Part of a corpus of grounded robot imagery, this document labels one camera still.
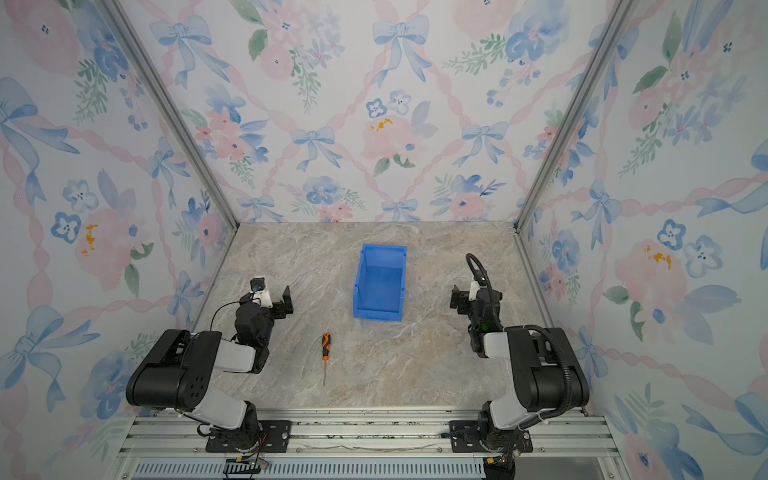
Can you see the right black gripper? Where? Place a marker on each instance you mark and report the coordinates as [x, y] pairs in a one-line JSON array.
[[461, 299]]

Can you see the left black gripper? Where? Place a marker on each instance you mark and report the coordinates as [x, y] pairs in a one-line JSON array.
[[280, 303]]

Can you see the orange black screwdriver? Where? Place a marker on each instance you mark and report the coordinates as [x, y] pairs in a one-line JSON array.
[[326, 344]]

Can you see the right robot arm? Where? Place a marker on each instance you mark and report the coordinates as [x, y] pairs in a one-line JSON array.
[[547, 379]]

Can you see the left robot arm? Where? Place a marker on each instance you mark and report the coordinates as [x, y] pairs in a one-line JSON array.
[[176, 374]]

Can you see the blue plastic bin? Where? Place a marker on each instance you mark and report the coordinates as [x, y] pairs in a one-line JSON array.
[[379, 288]]

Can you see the perforated metal vent strip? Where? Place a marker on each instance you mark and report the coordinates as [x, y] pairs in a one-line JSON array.
[[312, 468]]

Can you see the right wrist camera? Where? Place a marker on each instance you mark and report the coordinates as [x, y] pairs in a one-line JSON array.
[[475, 287]]

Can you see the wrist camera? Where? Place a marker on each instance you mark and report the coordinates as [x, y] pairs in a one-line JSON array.
[[259, 292], [475, 287]]

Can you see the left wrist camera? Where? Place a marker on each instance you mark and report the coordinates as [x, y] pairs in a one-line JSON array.
[[259, 292]]

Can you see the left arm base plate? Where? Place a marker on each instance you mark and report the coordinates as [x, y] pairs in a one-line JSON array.
[[270, 436]]

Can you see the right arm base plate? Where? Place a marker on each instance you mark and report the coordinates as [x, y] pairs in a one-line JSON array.
[[471, 437]]

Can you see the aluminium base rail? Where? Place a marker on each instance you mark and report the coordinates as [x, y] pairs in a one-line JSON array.
[[574, 446]]

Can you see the left aluminium corner post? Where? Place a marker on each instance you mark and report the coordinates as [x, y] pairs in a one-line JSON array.
[[117, 19]]

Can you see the aluminium corner post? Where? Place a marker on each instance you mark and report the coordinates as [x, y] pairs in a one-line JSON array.
[[117, 19], [614, 28]]

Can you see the right aluminium corner post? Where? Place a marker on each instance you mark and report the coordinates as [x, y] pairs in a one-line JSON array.
[[614, 28]]

